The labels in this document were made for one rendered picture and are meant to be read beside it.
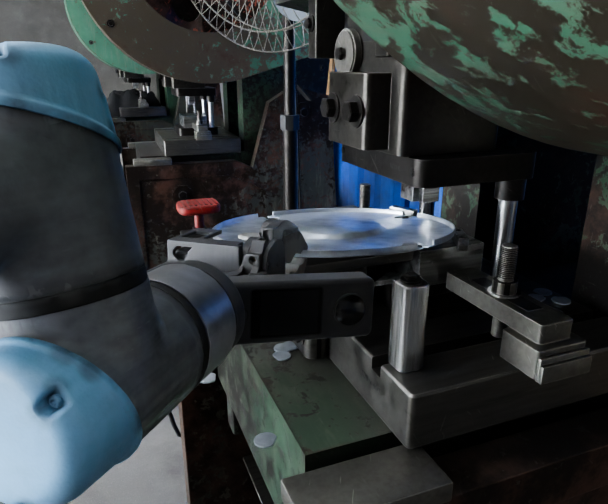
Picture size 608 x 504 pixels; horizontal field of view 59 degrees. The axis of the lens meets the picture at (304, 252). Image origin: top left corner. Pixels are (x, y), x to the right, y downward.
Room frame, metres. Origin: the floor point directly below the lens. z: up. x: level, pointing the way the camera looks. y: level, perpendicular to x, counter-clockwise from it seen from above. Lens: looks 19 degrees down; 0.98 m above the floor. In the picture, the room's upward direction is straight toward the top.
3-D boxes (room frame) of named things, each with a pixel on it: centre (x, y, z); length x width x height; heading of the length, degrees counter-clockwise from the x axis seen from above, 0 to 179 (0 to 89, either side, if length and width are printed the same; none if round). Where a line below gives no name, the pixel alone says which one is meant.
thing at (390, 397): (0.67, -0.15, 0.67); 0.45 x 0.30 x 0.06; 21
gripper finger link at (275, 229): (0.44, 0.02, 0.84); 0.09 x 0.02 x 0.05; 163
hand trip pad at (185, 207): (0.90, 0.18, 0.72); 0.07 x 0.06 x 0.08; 111
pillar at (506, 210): (0.62, -0.24, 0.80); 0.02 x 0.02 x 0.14
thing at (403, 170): (0.68, -0.16, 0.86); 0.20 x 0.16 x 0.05; 21
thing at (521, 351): (0.52, -0.21, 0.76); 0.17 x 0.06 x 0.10; 21
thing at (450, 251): (0.67, -0.15, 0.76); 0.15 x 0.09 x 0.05; 21
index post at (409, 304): (0.46, -0.10, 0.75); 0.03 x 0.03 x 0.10; 21
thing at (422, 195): (0.67, -0.14, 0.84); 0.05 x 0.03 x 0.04; 21
